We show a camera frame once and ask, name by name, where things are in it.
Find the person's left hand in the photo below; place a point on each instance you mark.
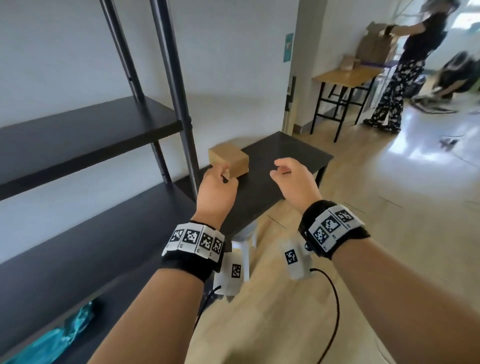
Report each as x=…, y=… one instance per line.
x=215, y=197

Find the person's right hand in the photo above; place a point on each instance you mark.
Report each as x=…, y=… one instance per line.
x=300, y=187

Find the person's left thumb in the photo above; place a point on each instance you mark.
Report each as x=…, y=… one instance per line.
x=226, y=174

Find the person's right thumb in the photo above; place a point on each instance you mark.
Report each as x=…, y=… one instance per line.
x=279, y=174

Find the person's left forearm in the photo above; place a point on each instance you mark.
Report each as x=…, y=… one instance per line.
x=150, y=318

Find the person's right forearm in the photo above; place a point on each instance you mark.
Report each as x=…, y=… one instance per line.
x=405, y=300

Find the black low table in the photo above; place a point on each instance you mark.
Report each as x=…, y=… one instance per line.
x=270, y=157

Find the black wristband with markers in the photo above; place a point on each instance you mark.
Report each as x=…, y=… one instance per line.
x=187, y=258
x=330, y=228

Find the wooden table with black legs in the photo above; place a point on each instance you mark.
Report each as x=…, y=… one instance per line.
x=345, y=77

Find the small brown cardboard box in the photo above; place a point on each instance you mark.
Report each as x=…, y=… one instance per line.
x=350, y=62

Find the black metal shelf unit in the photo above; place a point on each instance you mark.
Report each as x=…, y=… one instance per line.
x=93, y=131

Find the purple flat item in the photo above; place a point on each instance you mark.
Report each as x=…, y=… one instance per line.
x=378, y=63

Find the brown paper bags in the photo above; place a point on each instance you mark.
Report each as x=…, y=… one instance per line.
x=377, y=45

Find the flat mop head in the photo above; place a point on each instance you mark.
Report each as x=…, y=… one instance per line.
x=431, y=105

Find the small dark floor object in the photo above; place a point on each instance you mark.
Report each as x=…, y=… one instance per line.
x=449, y=141

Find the teal plastic bag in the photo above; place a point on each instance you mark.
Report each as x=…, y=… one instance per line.
x=56, y=337

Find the black wall-mounted device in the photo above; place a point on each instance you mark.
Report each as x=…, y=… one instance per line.
x=290, y=93

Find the teal wall poster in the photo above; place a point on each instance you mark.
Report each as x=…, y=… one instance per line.
x=288, y=47

